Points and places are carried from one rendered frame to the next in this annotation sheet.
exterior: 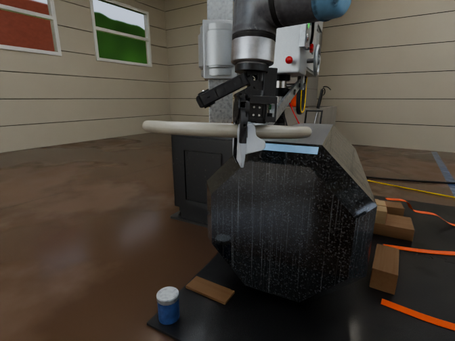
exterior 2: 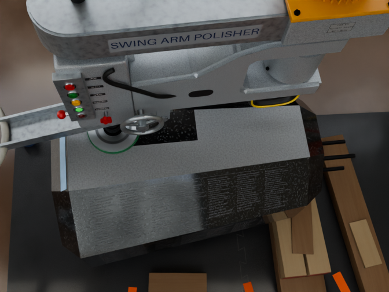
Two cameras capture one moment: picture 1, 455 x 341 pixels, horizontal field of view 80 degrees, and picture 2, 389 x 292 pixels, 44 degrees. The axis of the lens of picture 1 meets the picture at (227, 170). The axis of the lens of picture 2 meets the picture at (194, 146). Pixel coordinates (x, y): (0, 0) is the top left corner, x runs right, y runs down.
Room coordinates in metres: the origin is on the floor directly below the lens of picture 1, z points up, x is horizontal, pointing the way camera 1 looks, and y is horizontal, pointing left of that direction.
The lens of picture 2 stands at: (1.20, -1.04, 2.71)
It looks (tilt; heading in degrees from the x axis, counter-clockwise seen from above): 69 degrees down; 50
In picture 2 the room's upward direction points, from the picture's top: 9 degrees clockwise
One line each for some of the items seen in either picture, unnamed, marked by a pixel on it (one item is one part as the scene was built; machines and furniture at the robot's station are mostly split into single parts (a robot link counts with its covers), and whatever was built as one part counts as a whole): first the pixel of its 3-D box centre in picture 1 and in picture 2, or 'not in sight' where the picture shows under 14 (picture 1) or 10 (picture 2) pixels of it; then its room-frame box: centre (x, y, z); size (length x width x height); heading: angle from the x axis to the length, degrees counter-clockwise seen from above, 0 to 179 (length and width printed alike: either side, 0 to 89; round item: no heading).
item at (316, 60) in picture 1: (309, 60); (140, 115); (1.48, -0.42, 1.19); 0.15 x 0.10 x 0.15; 156
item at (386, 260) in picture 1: (384, 266); (177, 285); (1.35, -0.90, 0.07); 0.30 x 0.12 x 0.12; 147
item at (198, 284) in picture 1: (210, 289); not in sight; (1.23, 0.09, 0.02); 0.25 x 0.10 x 0.01; 60
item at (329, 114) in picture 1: (309, 130); not in sight; (5.00, -1.52, 0.43); 1.30 x 0.62 x 0.86; 148
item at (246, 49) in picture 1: (252, 55); not in sight; (0.61, -0.05, 1.10); 0.10 x 0.09 x 0.05; 8
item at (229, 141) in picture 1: (221, 172); not in sight; (2.30, 0.06, 0.37); 0.66 x 0.66 x 0.74; 62
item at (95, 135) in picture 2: not in sight; (113, 127); (1.42, -0.26, 0.84); 0.21 x 0.21 x 0.01
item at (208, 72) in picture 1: (220, 53); not in sight; (2.30, 0.06, 1.36); 0.35 x 0.35 x 0.41
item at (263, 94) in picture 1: (253, 95); not in sight; (0.60, -0.06, 1.01); 0.09 x 0.08 x 0.12; 97
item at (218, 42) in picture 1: (243, 50); not in sight; (2.21, -0.12, 1.36); 0.74 x 0.34 x 0.25; 64
